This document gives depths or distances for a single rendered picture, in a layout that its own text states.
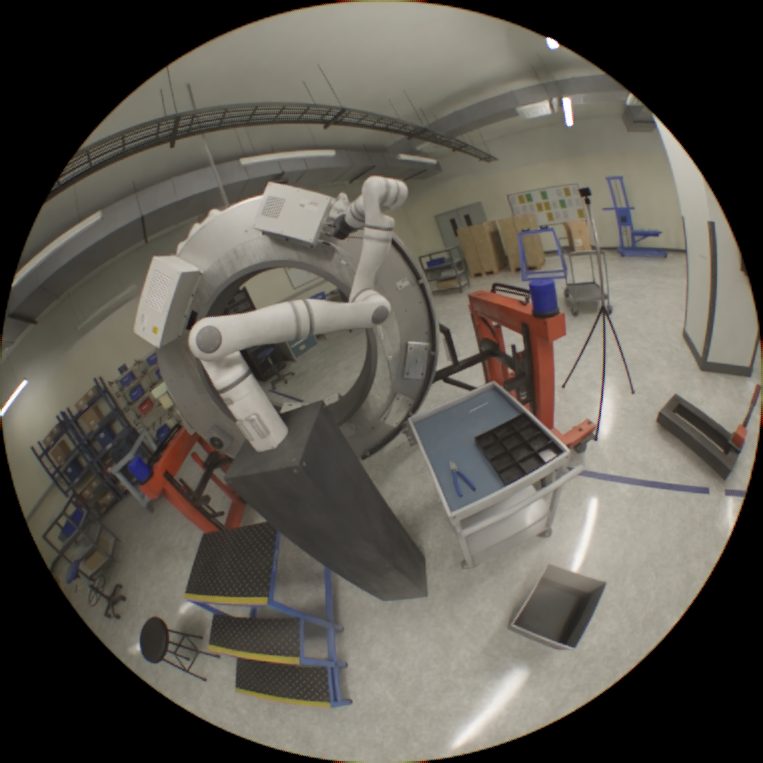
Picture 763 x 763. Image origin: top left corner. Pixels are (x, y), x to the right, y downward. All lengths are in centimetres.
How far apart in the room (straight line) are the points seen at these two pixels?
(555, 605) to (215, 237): 216
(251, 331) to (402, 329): 72
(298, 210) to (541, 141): 896
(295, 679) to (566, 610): 123
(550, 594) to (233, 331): 153
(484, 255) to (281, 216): 651
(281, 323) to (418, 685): 149
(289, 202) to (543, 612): 193
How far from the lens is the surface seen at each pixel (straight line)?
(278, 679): 153
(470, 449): 99
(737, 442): 212
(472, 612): 140
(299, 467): 53
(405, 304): 110
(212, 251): 120
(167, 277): 113
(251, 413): 60
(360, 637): 153
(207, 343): 55
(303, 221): 96
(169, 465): 184
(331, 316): 61
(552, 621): 140
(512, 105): 555
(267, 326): 57
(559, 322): 116
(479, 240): 715
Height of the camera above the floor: 138
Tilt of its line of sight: 26 degrees down
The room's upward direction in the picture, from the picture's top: 24 degrees counter-clockwise
